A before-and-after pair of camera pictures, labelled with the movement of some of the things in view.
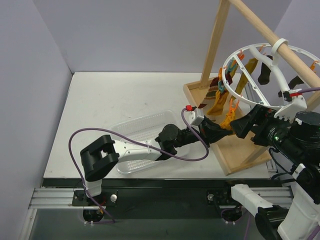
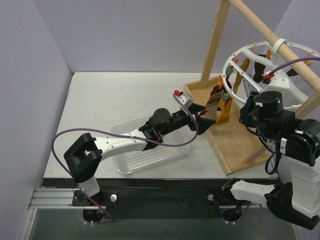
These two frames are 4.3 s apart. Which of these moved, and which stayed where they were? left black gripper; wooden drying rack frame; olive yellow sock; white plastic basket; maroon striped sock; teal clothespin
Moved: olive yellow sock; maroon striped sock; left black gripper; teal clothespin
Stayed: wooden drying rack frame; white plastic basket
